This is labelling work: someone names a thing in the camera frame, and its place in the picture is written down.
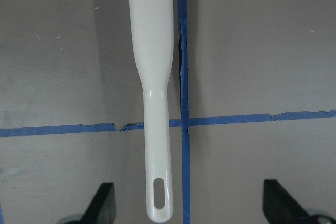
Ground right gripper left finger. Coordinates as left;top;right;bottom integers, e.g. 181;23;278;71
59;182;117;224

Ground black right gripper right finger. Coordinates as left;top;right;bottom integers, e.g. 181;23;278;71
263;179;336;224

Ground beige hand brush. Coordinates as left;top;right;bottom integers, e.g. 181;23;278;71
129;0;174;223

